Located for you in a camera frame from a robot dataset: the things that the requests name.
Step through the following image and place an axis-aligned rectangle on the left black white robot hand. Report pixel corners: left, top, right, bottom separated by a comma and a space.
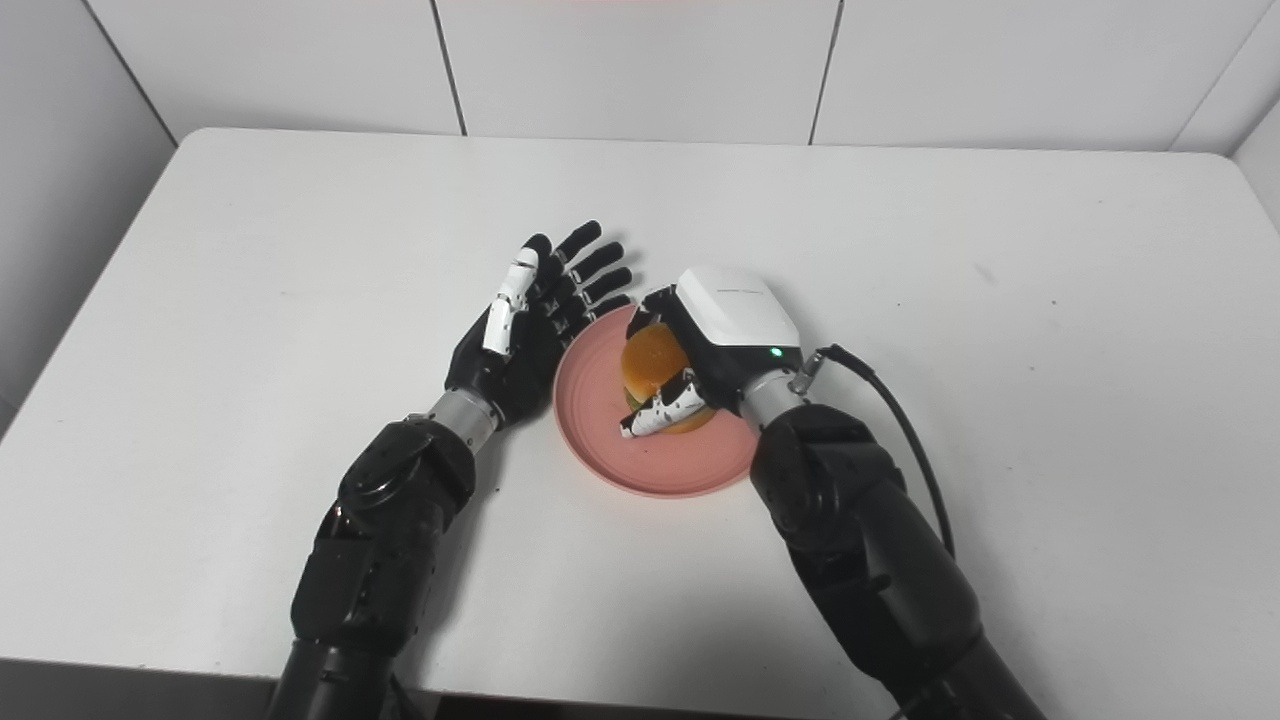
444, 220, 634, 431

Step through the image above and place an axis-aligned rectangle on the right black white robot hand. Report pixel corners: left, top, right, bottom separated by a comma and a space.
618, 265, 804, 441

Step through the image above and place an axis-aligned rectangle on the toy hamburger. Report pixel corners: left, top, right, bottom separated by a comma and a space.
620, 322, 716, 435

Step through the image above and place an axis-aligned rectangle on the pink round plate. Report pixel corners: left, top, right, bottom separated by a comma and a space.
552, 305, 766, 498

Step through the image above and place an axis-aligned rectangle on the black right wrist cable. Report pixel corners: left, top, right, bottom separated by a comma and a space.
790, 343, 956, 561

